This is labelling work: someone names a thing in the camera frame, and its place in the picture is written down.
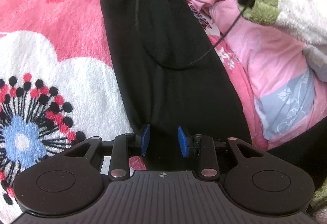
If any black smile t-shirt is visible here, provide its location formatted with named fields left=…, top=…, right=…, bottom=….
left=100, top=0, right=251, bottom=170

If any pink floral bed blanket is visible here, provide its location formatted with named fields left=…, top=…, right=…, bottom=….
left=1, top=0, right=131, bottom=223

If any green fuzzy jacket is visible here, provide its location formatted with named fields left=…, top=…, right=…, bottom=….
left=237, top=0, right=326, bottom=47

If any light pink floral duvet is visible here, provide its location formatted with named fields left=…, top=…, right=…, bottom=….
left=186, top=0, right=326, bottom=150

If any black cable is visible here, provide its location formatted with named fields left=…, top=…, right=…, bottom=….
left=133, top=0, right=327, bottom=70

